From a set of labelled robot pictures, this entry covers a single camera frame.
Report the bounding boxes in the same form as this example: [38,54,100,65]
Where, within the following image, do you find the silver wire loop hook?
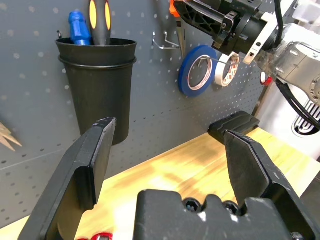
[151,31,181,50]

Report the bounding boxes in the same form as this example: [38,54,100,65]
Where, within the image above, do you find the silver wire tape hook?
[197,56,213,66]

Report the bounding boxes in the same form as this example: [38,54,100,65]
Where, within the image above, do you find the dark grey metal pegboard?
[0,0,301,228]

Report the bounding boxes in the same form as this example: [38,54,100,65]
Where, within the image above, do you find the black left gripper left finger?
[17,116,118,240]

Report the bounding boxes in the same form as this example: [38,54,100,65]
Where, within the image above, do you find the red handled scissors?
[74,231,115,240]

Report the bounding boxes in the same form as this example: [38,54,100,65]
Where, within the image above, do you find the blue handled screwdriver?
[68,9,92,46]

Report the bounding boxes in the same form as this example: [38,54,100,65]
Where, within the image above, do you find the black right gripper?
[173,0,271,55]

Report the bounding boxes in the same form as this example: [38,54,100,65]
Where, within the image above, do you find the blue tape roll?
[178,45,218,98]

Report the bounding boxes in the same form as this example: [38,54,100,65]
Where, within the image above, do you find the white rounded machine housing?
[259,82,320,161]

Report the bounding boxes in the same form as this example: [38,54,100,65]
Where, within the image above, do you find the orange black needle nose pliers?
[169,0,187,60]

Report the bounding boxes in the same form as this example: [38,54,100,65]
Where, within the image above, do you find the white tape roll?
[214,52,241,88]

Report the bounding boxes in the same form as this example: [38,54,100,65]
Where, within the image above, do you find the black flat tool case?
[208,111,261,143]

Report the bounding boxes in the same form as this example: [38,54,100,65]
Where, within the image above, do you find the clear plastic storage bin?
[292,0,320,26]

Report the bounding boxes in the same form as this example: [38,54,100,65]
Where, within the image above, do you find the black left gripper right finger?
[223,129,316,240]

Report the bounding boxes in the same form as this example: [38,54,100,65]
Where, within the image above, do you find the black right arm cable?
[273,0,320,126]

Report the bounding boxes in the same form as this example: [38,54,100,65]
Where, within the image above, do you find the red tape roll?
[259,71,273,86]

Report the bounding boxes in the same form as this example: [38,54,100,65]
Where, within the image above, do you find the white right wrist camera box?
[243,11,272,65]

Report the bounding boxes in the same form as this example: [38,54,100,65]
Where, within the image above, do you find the orange black handled screwdriver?
[87,0,113,46]

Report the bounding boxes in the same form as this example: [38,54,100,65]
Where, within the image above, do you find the black plastic cup holder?
[55,37,138,147]

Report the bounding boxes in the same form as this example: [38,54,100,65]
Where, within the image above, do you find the black handled scissors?
[0,121,23,152]

